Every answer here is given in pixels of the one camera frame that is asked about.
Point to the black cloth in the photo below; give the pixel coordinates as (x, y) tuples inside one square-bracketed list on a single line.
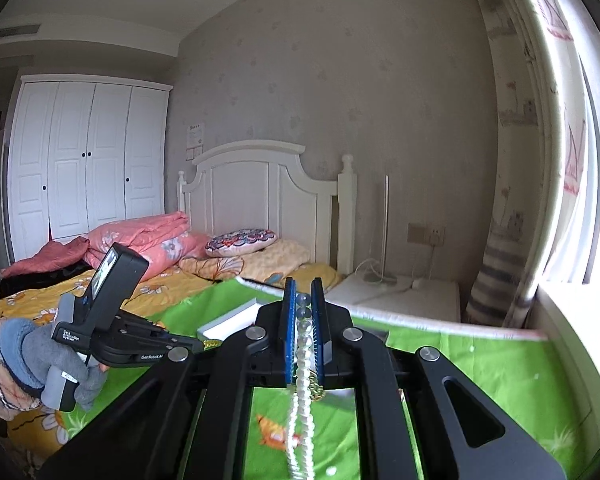
[(35, 282)]

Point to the paper wall notices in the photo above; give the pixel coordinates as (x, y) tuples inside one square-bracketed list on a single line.
[(196, 135)]

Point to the white window sill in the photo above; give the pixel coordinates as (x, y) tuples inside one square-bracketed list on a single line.
[(575, 320)]

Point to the pink floral quilt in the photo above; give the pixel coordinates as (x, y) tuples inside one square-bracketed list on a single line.
[(145, 235)]

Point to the dark red cloth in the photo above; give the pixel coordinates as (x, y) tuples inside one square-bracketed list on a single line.
[(45, 257)]

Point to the person's left hand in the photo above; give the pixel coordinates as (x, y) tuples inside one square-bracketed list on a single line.
[(35, 355)]

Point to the white bed headboard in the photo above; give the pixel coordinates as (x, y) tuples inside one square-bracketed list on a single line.
[(240, 195)]

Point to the white nightstand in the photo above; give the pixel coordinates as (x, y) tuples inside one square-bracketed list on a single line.
[(405, 300)]

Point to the metal lamp pole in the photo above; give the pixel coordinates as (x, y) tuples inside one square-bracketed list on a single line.
[(386, 220)]

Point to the grey cardboard box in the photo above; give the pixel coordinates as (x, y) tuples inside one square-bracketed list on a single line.
[(235, 320)]

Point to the printed curtain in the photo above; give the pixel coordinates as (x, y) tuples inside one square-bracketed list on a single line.
[(510, 160)]

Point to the embroidered pillow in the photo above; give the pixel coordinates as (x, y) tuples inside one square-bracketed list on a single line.
[(240, 242)]

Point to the yellow floral bedsheet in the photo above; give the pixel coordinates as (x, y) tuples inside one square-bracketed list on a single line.
[(145, 300)]

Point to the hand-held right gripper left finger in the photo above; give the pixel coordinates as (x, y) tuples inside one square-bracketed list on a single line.
[(290, 330)]

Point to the white wardrobe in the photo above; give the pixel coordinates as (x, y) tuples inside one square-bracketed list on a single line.
[(70, 160)]

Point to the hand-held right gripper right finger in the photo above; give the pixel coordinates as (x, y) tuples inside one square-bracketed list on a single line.
[(317, 330)]

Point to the wall socket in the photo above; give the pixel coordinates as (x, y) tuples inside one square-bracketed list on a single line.
[(425, 234)]

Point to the green printed blanket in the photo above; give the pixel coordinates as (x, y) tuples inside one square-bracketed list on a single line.
[(480, 360)]

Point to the ceiling air vent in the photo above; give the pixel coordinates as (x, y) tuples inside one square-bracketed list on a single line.
[(12, 32)]

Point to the person's left forearm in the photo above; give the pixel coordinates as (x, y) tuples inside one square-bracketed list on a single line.
[(0, 390)]

